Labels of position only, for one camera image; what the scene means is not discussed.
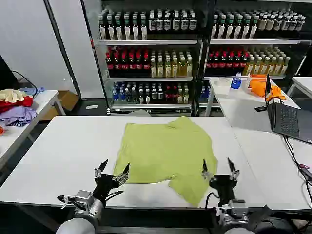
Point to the small white flat object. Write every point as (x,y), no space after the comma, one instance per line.
(91,106)

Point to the small orange object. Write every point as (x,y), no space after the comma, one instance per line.
(1,130)

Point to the black laptop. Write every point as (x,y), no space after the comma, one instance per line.
(287,120)

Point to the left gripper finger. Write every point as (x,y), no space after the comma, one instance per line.
(100,169)
(123,176)

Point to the cardboard box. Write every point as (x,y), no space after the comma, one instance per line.
(65,98)

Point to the white tape roll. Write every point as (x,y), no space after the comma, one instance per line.
(224,82)

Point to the blue-label water bottle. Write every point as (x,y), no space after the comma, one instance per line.
(235,83)

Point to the black monitor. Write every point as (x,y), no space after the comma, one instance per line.
(6,75)

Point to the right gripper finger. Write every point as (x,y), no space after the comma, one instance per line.
(234,173)
(206,173)

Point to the white side table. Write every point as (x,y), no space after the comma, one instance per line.
(42,100)

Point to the small black device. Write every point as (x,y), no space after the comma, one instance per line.
(260,109)

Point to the purple cloth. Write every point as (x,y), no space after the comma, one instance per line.
(18,114)

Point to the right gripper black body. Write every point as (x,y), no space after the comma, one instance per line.
(223,186)

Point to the green shirt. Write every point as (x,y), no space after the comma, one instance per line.
(165,151)

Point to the shelf with bottles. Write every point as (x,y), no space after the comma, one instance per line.
(248,58)
(148,61)

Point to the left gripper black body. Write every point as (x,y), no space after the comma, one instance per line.
(105,185)

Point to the orange cloth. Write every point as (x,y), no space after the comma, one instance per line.
(259,87)

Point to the light blue cloth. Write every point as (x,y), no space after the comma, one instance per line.
(33,90)

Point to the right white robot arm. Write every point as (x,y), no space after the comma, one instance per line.
(235,215)

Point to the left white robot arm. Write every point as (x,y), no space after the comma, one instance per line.
(80,225)

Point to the black slanted pole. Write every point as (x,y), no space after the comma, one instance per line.
(62,51)

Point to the white desk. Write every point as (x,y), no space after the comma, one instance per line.
(265,165)
(239,107)

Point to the red cloth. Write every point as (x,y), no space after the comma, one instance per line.
(14,103)

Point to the grey chair back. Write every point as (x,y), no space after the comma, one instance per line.
(139,113)

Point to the cream cloth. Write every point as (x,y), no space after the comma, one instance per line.
(11,95)

